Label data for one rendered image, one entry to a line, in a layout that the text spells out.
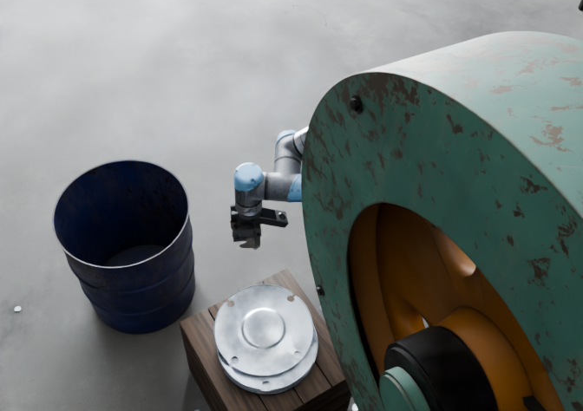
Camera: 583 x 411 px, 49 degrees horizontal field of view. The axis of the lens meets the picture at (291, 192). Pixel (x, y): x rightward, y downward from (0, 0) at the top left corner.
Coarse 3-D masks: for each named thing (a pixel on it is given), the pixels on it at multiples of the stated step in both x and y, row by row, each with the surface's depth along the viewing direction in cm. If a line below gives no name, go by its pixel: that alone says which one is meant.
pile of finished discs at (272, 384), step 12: (312, 336) 188; (312, 348) 186; (312, 360) 184; (228, 372) 181; (240, 372) 181; (288, 372) 181; (300, 372) 182; (240, 384) 179; (252, 384) 179; (264, 384) 180; (276, 384) 179; (288, 384) 179
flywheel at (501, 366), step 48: (384, 240) 101; (432, 240) 86; (384, 288) 108; (432, 288) 91; (480, 288) 79; (384, 336) 111; (432, 336) 79; (480, 336) 78; (384, 384) 81; (432, 384) 74; (480, 384) 74; (528, 384) 75
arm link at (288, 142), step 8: (304, 128) 174; (280, 136) 180; (288, 136) 179; (296, 136) 175; (304, 136) 172; (280, 144) 178; (288, 144) 176; (296, 144) 174; (304, 144) 173; (280, 152) 176; (288, 152) 175; (296, 152) 175
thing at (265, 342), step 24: (264, 288) 197; (240, 312) 191; (264, 312) 191; (288, 312) 192; (216, 336) 186; (240, 336) 187; (264, 336) 186; (288, 336) 187; (240, 360) 182; (264, 360) 183; (288, 360) 183
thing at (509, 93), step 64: (448, 64) 66; (512, 64) 63; (576, 64) 61; (320, 128) 91; (384, 128) 73; (448, 128) 60; (512, 128) 54; (576, 128) 54; (320, 192) 100; (384, 192) 78; (448, 192) 64; (512, 192) 54; (576, 192) 49; (320, 256) 110; (512, 256) 57; (576, 256) 49; (576, 320) 52; (576, 384) 55
